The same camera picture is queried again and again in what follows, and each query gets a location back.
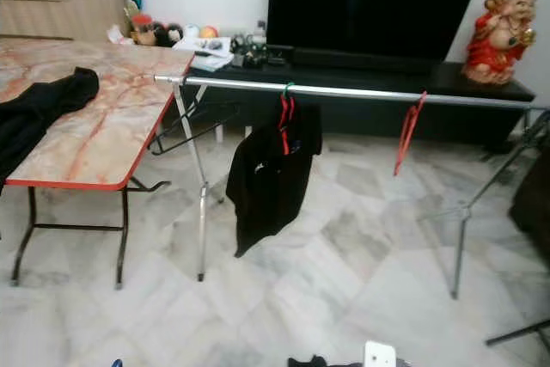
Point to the black garment with grey print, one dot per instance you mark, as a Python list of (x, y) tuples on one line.
[(51, 100)]

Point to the plain black garment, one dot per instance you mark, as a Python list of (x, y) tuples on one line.
[(309, 363)]

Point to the black plastic hanger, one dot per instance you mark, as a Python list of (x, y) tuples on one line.
[(234, 109)]

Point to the green plastic hanger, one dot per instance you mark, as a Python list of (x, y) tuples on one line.
[(288, 88)]

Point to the red plastic hanger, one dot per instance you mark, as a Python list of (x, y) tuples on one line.
[(404, 139)]

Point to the marble pattern folding table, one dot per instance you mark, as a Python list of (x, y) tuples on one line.
[(120, 118)]

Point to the light wooden sideboard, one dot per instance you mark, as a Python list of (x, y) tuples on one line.
[(60, 13)]

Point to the white tissue box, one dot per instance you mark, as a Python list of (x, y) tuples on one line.
[(119, 36)]

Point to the glass jar with red lid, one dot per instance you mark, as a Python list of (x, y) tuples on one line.
[(142, 32)]

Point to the black round plush toy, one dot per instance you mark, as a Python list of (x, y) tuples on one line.
[(160, 34)]

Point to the white paper stack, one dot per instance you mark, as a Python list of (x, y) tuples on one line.
[(210, 45)]

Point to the black gadget cluster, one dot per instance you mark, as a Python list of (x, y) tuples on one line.
[(247, 53)]

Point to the black garment with red collar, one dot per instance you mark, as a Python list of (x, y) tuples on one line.
[(271, 178)]

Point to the small bottle with green label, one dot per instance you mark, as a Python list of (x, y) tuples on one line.
[(258, 36)]

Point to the small black box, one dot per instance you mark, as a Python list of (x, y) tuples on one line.
[(276, 58)]

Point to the black television console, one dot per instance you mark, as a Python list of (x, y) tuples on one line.
[(352, 122)]

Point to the silver metal clothes rack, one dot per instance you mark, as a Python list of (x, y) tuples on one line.
[(352, 93)]

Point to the black soundbar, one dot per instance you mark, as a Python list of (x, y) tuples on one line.
[(361, 59)]

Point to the large black television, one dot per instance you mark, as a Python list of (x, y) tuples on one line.
[(378, 2)]

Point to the red and gold Buddha statue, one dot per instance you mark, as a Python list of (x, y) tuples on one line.
[(498, 47)]

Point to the dark brown sofa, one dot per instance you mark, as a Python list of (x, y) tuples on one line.
[(534, 204)]

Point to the black metal stand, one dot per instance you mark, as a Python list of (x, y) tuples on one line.
[(520, 333)]

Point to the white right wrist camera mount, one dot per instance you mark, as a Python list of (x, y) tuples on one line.
[(380, 355)]

